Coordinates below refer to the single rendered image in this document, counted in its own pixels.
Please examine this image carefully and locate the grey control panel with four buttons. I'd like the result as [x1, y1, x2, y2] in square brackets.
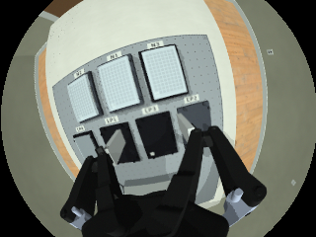
[119, 172, 178, 196]

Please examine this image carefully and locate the white deck label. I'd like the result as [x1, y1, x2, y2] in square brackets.
[107, 51, 121, 61]
[142, 105, 159, 115]
[105, 116, 119, 124]
[147, 40, 164, 49]
[75, 125, 86, 132]
[74, 68, 85, 79]
[184, 94, 199, 104]

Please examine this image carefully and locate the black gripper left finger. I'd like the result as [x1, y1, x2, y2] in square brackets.
[60, 129, 125, 237]

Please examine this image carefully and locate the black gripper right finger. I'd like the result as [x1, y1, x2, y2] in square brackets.
[146, 114, 267, 237]

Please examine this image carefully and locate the grey perforated base plate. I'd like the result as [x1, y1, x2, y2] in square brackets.
[52, 35, 223, 204]

